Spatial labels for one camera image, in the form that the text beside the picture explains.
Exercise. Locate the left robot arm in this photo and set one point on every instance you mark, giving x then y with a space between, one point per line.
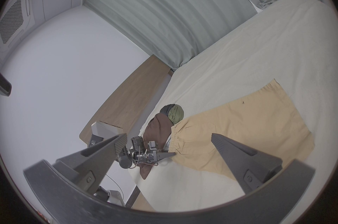
104 130

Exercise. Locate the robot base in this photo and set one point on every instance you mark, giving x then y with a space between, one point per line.
113 195

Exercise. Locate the brown garment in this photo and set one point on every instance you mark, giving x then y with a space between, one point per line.
158 133

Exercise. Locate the beige shorts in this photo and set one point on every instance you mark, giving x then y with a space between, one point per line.
250 122

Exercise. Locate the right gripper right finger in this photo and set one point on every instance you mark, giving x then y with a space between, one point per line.
248 164

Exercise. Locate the ceiling air conditioner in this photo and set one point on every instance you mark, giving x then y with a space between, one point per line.
15 17

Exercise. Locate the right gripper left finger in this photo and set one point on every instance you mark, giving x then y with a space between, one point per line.
87 164

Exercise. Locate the olive green garment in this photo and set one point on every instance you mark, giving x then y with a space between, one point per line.
176 113

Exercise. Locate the bed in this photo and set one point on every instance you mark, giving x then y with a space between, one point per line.
250 59

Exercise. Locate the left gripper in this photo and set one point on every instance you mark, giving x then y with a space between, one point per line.
147 157

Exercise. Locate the dark grey garment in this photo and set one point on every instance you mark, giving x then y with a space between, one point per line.
166 109

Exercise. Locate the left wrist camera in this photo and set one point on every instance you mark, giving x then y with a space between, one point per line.
152 145

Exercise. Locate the white garment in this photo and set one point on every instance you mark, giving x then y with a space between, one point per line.
168 142

